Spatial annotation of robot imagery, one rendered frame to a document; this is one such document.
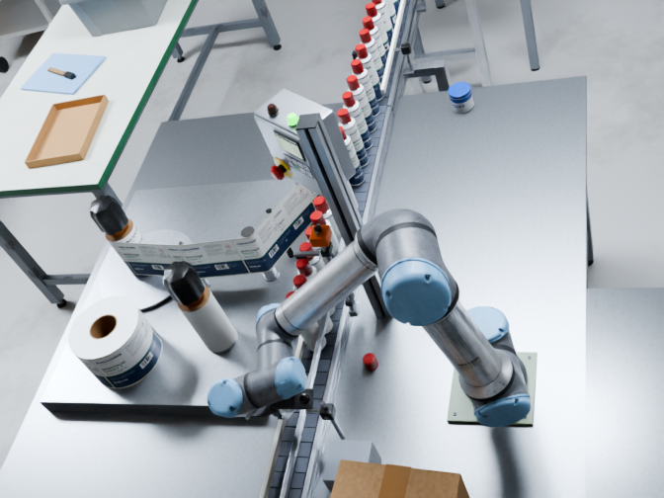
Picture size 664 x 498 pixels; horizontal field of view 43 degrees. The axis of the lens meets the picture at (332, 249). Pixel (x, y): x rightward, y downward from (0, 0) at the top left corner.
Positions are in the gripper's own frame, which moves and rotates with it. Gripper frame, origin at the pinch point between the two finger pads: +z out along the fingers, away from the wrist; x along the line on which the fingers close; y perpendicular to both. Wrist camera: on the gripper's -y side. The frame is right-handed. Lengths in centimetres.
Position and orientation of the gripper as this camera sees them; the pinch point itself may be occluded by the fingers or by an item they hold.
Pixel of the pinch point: (297, 399)
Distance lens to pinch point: 202.0
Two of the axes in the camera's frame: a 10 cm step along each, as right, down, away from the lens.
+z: 3.4, 1.7, 9.2
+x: -0.2, 9.8, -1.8
